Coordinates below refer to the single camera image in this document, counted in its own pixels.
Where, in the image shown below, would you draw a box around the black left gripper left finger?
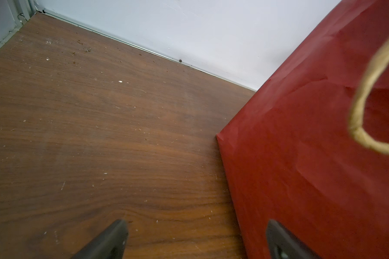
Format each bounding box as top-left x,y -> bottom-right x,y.
71,220 -> 129,259

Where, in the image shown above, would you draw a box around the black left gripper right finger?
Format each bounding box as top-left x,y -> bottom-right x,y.
266,219 -> 320,259

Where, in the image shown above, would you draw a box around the red paper bag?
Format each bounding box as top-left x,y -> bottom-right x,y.
217,1 -> 389,259

